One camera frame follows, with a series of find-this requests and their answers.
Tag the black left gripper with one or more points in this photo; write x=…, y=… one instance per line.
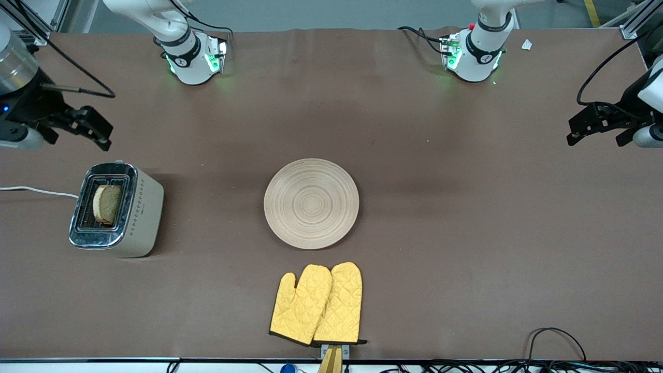
x=628, y=101

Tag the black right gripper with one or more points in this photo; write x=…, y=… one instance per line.
x=29, y=106

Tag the brown bread slice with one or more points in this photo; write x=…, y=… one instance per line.
x=106, y=204

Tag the round wooden plate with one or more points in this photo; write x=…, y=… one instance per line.
x=311, y=204

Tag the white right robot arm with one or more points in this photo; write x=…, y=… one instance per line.
x=191, y=67

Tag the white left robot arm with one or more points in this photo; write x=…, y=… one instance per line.
x=479, y=62

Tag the beige and chrome toaster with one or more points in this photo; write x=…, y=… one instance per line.
x=145, y=228

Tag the white paper scrap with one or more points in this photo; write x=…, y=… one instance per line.
x=527, y=44

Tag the table cover mat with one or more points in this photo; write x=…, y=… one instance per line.
x=414, y=129

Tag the yellow quilted oven mitt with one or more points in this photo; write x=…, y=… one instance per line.
x=342, y=305
x=300, y=305

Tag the blue round knob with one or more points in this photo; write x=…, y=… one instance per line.
x=287, y=369

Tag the aluminium frame profile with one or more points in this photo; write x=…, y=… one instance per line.
x=40, y=37
x=629, y=32

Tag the grey metal table bracket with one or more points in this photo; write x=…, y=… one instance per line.
x=344, y=350

